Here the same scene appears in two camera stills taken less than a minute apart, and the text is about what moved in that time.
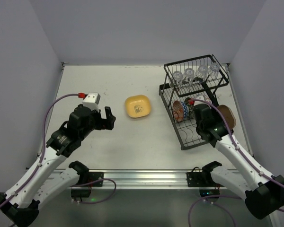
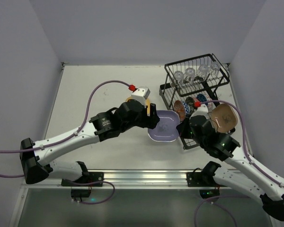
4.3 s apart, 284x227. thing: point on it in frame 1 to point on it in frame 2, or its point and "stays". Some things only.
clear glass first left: [177, 75] stays
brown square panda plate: [228, 115] stays
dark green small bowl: [190, 108] stays
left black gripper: [102, 121] to [150, 118]
